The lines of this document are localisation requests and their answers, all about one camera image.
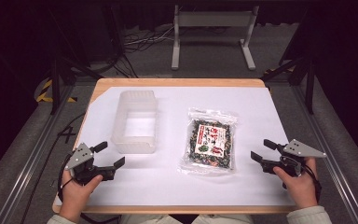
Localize aluminium rail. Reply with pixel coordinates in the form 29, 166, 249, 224
0, 83, 76, 224
292, 85, 358, 224

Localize wooden table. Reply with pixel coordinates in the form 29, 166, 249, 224
51, 77, 300, 215

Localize black tripod stand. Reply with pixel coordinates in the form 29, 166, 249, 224
45, 6, 106, 116
260, 8, 321, 116

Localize left hand-held gripper cable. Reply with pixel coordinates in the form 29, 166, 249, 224
57, 153, 76, 203

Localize person's legs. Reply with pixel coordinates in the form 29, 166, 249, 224
119, 214, 255, 224

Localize clear packet of dried food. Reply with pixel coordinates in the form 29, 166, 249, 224
177, 106, 239, 175

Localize right hand-held gripper cable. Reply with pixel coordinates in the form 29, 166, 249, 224
302, 162, 323, 203

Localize person's right hand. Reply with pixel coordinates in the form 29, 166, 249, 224
272, 157, 320, 210

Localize white paper sheet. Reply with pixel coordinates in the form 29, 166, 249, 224
54, 86, 296, 207

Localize yellow black hazard tape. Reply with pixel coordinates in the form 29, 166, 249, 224
35, 78, 78, 104

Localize grey metal stand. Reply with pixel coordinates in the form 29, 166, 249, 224
171, 4, 260, 71

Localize hand-held gripper cable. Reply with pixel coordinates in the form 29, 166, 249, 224
302, 162, 323, 203
57, 153, 76, 203

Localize person's left hand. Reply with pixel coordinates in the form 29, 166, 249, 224
58, 169, 103, 222

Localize bundle of floor cables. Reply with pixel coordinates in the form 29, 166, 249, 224
117, 24, 176, 78

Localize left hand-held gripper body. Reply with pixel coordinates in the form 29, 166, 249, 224
63, 142, 117, 185

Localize translucent plastic container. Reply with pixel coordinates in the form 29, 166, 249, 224
110, 90, 159, 155

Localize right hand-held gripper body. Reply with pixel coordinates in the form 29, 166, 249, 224
261, 138, 328, 179

